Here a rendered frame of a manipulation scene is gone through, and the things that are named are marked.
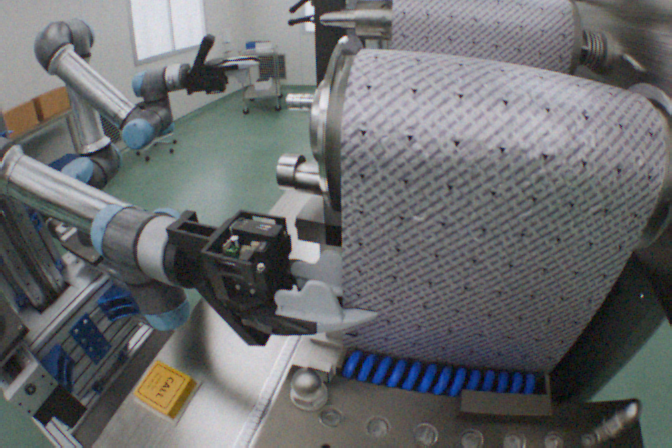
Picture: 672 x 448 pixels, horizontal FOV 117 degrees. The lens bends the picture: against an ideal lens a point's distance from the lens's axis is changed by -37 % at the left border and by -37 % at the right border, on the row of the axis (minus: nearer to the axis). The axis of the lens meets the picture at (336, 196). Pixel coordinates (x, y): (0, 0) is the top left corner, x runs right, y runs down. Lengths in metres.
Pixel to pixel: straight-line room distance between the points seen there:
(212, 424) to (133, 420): 0.12
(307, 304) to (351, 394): 0.11
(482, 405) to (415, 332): 0.10
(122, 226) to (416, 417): 0.37
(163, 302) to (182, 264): 0.12
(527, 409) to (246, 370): 0.38
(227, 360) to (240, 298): 0.23
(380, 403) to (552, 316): 0.18
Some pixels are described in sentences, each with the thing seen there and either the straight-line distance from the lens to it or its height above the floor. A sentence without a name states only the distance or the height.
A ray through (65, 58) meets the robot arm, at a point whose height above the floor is 1.35.
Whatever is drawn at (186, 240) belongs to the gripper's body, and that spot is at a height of 1.15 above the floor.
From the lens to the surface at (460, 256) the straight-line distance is 0.25.
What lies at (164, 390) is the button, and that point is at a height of 0.92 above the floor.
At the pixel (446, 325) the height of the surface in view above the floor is 1.10.
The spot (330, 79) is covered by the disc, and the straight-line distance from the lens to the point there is 0.21.
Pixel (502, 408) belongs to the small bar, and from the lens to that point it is 0.34.
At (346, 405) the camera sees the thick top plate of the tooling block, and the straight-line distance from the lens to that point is 0.33.
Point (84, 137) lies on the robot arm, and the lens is 1.11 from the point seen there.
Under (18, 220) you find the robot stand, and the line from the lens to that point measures 1.06.
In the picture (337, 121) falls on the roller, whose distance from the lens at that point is 0.22.
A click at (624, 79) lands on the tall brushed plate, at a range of 0.50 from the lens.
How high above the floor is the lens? 1.34
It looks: 31 degrees down
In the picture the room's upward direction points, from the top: 1 degrees counter-clockwise
